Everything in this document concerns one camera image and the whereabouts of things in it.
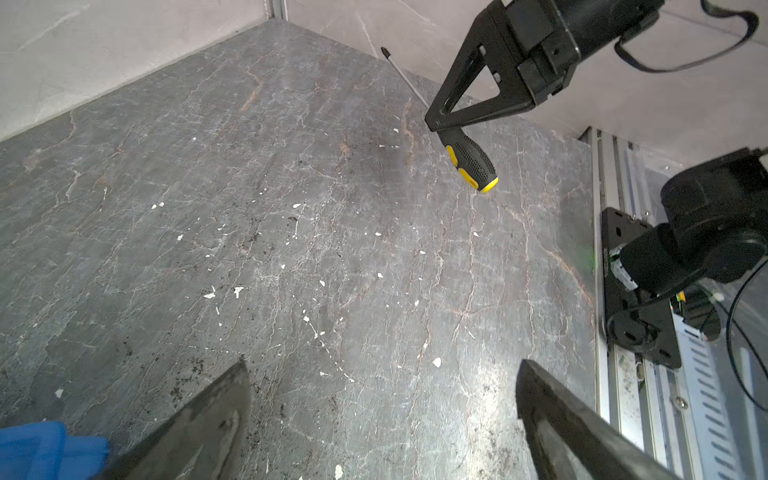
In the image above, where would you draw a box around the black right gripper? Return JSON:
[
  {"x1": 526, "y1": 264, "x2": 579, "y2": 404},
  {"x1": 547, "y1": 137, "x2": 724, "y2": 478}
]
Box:
[{"x1": 427, "y1": 1, "x2": 663, "y2": 132}]

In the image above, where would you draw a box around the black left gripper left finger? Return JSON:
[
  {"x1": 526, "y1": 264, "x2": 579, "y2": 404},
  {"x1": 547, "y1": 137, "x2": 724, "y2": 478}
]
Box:
[{"x1": 95, "y1": 359, "x2": 250, "y2": 479}]

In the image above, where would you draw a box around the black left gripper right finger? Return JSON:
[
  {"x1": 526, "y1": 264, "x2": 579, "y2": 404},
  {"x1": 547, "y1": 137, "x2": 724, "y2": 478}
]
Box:
[{"x1": 516, "y1": 359, "x2": 676, "y2": 479}]

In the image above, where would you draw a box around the black yellow handled screwdriver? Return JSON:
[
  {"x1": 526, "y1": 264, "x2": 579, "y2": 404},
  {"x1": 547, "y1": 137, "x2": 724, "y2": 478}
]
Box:
[{"x1": 380, "y1": 46, "x2": 500, "y2": 194}]

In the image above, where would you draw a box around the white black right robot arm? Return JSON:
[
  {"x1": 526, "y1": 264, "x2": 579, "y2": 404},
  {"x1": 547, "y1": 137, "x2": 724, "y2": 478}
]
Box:
[{"x1": 425, "y1": 1, "x2": 767, "y2": 303}]

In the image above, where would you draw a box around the blue plastic bin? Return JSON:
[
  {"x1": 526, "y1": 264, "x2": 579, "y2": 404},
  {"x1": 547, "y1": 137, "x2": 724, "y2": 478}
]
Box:
[{"x1": 1, "y1": 421, "x2": 110, "y2": 480}]

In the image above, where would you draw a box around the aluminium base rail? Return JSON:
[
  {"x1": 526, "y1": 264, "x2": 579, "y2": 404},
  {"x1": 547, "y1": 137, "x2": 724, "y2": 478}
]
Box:
[{"x1": 583, "y1": 128, "x2": 767, "y2": 479}]

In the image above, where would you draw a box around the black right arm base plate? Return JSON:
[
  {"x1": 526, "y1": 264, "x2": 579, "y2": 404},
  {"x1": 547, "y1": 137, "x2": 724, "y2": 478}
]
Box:
[{"x1": 600, "y1": 207, "x2": 682, "y2": 370}]

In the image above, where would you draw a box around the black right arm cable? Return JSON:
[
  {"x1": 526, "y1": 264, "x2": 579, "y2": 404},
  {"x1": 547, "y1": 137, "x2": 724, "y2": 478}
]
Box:
[{"x1": 613, "y1": 0, "x2": 761, "y2": 75}]

